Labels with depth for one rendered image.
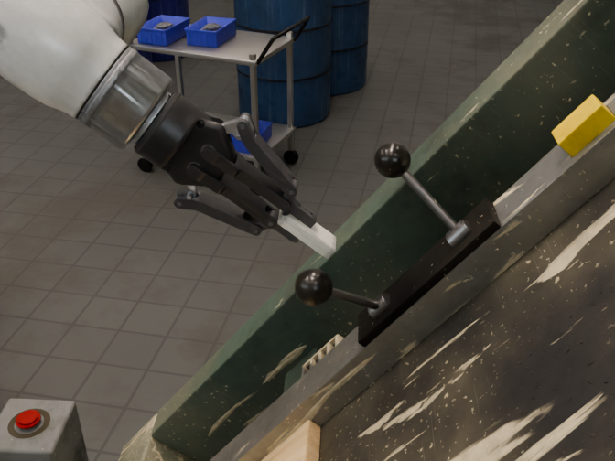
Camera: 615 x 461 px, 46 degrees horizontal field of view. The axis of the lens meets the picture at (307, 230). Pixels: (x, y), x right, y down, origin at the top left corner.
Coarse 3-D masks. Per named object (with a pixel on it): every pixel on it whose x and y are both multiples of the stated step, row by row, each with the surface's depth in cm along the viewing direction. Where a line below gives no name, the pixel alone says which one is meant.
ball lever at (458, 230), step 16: (384, 144) 75; (400, 144) 75; (384, 160) 74; (400, 160) 74; (384, 176) 75; (400, 176) 75; (416, 192) 74; (432, 208) 74; (448, 224) 73; (464, 224) 72; (448, 240) 73
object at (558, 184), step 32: (608, 128) 65; (544, 160) 71; (576, 160) 66; (608, 160) 66; (512, 192) 72; (544, 192) 68; (576, 192) 68; (512, 224) 70; (544, 224) 69; (480, 256) 72; (512, 256) 71; (448, 288) 74; (480, 288) 74; (416, 320) 76; (352, 352) 80; (384, 352) 79; (320, 384) 82; (352, 384) 81; (288, 416) 84; (320, 416) 84; (224, 448) 94; (256, 448) 87
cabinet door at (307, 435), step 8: (304, 424) 84; (312, 424) 84; (296, 432) 85; (304, 432) 83; (312, 432) 83; (288, 440) 85; (296, 440) 84; (304, 440) 82; (312, 440) 82; (280, 448) 86; (288, 448) 84; (296, 448) 82; (304, 448) 81; (312, 448) 81; (272, 456) 86; (280, 456) 84; (288, 456) 83; (296, 456) 81; (304, 456) 80; (312, 456) 80
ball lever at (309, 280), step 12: (300, 276) 71; (312, 276) 70; (324, 276) 71; (300, 288) 70; (312, 288) 70; (324, 288) 70; (300, 300) 71; (312, 300) 70; (324, 300) 71; (348, 300) 75; (360, 300) 76; (372, 300) 77; (384, 300) 77; (372, 312) 78
